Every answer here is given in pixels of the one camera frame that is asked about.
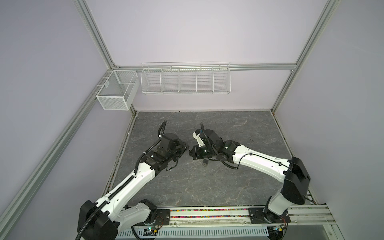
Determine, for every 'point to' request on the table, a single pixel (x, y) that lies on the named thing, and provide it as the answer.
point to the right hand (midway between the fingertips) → (188, 154)
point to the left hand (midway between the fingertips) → (188, 146)
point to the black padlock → (205, 161)
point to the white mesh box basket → (119, 91)
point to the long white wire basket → (186, 78)
